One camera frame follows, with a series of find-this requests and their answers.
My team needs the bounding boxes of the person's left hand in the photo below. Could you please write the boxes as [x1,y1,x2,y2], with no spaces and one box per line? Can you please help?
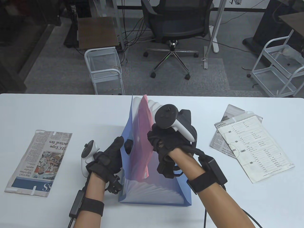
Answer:
[85,136,133,183]

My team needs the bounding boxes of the person's right hand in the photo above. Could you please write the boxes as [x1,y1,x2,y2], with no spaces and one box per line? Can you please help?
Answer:
[147,123,197,171]

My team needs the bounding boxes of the pink paper envelope material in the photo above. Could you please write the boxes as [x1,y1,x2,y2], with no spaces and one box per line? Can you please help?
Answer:
[129,95,156,182]

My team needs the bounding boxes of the blue accordion folder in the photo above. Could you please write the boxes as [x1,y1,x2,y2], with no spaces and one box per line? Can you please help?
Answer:
[118,95,192,206]

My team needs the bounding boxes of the grey photo newspaper material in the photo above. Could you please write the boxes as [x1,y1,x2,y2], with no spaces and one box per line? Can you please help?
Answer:
[209,104,263,159]

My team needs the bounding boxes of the colour photo newspaper material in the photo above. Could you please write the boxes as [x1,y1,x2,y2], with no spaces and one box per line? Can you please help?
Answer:
[4,130,73,197]

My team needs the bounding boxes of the white printed chart sheet material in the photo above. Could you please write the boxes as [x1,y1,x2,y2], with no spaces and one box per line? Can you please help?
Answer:
[215,115,295,184]

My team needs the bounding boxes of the person's left forearm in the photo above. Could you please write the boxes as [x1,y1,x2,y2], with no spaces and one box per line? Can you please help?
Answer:
[74,172,107,228]

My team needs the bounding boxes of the person's right forearm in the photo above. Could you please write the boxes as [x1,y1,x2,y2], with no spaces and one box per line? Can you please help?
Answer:
[165,148,256,228]

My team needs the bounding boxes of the white black left hand controller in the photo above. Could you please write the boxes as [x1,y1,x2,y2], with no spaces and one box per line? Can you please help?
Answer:
[81,140,100,177]

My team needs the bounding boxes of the white black hand controller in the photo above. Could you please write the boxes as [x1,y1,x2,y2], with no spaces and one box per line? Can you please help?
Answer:
[81,140,100,177]
[154,104,197,144]

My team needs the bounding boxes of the white black right hand controller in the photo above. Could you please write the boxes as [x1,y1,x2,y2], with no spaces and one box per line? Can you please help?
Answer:
[154,104,197,144]

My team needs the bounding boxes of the black mesh office chair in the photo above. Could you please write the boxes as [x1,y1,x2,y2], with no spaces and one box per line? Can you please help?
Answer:
[141,0,214,80]

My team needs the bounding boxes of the white desk leg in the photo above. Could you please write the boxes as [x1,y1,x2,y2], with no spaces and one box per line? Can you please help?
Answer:
[208,0,227,53]

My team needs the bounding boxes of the brown wooden side table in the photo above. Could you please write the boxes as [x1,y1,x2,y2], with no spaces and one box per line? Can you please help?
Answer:
[78,17,119,49]

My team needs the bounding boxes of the black metal stand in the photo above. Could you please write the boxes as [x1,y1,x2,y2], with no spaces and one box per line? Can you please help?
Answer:
[64,0,79,48]

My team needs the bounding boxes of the clear plastic bag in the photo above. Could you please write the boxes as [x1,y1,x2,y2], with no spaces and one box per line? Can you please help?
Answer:
[273,45,304,66]

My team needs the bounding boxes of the brown desk corner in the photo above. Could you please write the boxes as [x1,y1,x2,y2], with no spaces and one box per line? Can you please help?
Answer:
[278,12,304,31]

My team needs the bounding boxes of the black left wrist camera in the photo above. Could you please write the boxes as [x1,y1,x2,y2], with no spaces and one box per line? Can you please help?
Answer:
[104,175,123,195]

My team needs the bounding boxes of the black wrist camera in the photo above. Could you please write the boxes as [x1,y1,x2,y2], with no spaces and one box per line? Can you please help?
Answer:
[104,175,123,195]
[157,157,183,179]

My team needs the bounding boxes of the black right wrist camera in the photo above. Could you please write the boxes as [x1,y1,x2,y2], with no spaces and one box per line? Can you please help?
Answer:
[157,157,183,179]

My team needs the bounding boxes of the black left wrist strap unit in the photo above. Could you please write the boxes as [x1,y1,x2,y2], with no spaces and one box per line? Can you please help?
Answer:
[69,190,105,218]

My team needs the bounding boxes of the black wrist strap unit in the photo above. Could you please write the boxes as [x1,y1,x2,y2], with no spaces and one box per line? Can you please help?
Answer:
[69,190,105,218]
[186,156,228,195]

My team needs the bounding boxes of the black right wrist strap unit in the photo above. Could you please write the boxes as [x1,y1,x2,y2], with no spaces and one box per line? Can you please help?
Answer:
[186,156,228,195]

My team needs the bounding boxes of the small white wire cart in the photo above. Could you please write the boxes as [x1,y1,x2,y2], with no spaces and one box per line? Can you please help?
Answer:
[84,47,125,95]

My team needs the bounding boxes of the black floor cable bundle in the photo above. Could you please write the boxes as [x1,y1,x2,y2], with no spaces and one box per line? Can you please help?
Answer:
[119,14,157,64]

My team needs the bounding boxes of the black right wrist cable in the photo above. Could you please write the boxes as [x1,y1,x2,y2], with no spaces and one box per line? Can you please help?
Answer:
[203,207,263,228]

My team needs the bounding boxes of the large white wire cart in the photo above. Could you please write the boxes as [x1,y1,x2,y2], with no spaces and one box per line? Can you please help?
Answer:
[247,30,304,98]

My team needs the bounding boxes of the dark pedestal base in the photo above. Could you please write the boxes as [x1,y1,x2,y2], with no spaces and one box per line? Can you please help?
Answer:
[242,0,304,54]

